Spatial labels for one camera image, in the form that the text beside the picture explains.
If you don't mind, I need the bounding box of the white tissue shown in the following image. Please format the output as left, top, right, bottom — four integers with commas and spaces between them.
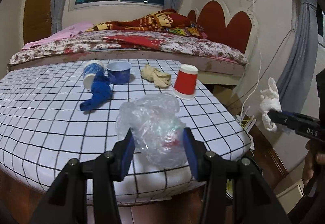
260, 77, 282, 132

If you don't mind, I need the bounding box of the clear plastic bag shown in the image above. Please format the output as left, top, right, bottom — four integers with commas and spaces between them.
116, 93, 187, 169

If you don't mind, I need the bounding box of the blue cloth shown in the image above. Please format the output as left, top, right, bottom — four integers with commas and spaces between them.
80, 72, 112, 112

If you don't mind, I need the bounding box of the red paper cup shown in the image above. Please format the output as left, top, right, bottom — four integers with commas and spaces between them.
173, 64, 199, 100

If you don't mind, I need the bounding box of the beige tissue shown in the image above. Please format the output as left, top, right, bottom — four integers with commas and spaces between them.
141, 64, 171, 88

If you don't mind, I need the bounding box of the blue patterned paper cup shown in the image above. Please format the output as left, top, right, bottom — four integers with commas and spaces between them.
83, 60, 105, 90

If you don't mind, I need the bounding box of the person's right hand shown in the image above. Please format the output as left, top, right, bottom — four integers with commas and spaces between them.
302, 140, 325, 186

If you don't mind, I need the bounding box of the grey curtain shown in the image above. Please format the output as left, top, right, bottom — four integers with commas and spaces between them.
278, 0, 318, 103

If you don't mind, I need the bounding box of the white router with antennas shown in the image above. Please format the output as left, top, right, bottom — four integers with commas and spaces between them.
235, 106, 256, 151

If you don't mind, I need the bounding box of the blue paper bowl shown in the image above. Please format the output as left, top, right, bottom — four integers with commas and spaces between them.
106, 61, 131, 85

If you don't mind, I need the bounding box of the white checkered tablecloth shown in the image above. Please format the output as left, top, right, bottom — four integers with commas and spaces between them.
1, 59, 251, 204

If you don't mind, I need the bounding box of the bed with floral mattress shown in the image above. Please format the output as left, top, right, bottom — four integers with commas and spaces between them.
8, 31, 248, 77

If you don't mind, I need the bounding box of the red heart headboard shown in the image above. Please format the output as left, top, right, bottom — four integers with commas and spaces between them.
187, 0, 258, 57

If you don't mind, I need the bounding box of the pink sheet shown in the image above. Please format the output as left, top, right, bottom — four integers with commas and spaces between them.
21, 22, 94, 51

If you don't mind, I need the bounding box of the red patterned blanket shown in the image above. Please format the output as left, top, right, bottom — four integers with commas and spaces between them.
86, 9, 207, 39

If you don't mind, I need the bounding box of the brown wooden door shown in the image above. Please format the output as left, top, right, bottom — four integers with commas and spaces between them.
23, 0, 52, 44

